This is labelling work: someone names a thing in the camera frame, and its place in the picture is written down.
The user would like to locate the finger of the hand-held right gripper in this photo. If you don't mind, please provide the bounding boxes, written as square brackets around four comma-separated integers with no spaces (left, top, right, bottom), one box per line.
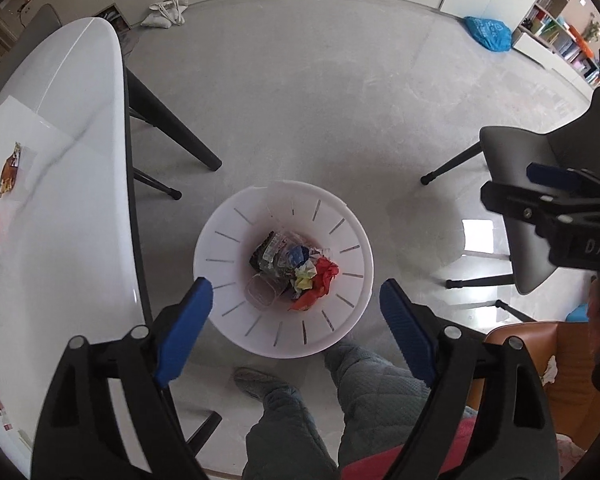
[526,162,600,191]
[481,181,556,226]

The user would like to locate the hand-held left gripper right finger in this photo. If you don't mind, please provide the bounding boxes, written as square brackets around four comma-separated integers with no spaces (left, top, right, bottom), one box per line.
[379,278,561,480]

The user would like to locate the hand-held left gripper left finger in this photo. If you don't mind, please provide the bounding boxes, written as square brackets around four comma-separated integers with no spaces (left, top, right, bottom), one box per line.
[30,276,214,480]

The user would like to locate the clear plastic bottle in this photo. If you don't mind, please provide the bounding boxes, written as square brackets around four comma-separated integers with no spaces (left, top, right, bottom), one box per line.
[245,230,293,312]

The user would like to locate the white slotted waste bin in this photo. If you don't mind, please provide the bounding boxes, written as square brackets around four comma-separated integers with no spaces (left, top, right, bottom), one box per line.
[193,181,375,359]

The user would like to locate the yellow-green paper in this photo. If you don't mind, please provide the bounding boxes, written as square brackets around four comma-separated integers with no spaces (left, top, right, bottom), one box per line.
[292,260,321,293]

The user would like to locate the person's right hand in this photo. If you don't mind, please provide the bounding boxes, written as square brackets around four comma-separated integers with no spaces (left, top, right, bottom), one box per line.
[587,275,600,356]

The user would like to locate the grey quilted pants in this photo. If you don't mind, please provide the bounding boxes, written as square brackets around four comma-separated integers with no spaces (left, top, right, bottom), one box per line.
[243,332,473,480]

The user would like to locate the grey slipper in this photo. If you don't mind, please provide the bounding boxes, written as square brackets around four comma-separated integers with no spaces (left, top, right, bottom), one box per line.
[233,366,293,402]

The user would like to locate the black table leg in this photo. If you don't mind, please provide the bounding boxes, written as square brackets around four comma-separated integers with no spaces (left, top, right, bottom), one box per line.
[185,411,223,458]
[124,66,223,171]

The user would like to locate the orange leather chair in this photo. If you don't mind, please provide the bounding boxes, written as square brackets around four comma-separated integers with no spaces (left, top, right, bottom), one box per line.
[472,321,600,441]

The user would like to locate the white crumpled tissue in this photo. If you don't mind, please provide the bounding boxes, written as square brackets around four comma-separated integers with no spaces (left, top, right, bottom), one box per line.
[540,355,560,386]

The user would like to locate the open bookshelf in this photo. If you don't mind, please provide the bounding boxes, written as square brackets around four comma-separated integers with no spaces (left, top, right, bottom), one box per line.
[512,0,600,88]

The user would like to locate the pink-red garment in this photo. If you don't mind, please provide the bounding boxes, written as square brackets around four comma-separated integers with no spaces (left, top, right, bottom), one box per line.
[340,405,481,480]

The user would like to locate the blue plastic bag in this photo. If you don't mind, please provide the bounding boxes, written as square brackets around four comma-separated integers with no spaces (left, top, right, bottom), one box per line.
[462,16,512,52]

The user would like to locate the pink patterned cloth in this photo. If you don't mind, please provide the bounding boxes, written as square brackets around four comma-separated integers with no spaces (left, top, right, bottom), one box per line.
[555,432,588,480]

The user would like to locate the brown snack wrapper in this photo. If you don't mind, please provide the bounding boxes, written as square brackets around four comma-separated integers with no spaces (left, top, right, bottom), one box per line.
[0,141,23,198]

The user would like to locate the white tote bag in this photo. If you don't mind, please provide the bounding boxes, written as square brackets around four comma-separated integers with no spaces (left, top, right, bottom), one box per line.
[140,0,190,28]

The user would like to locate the dark framed picture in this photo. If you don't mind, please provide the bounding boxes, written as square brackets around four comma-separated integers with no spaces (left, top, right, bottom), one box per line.
[95,4,131,33]

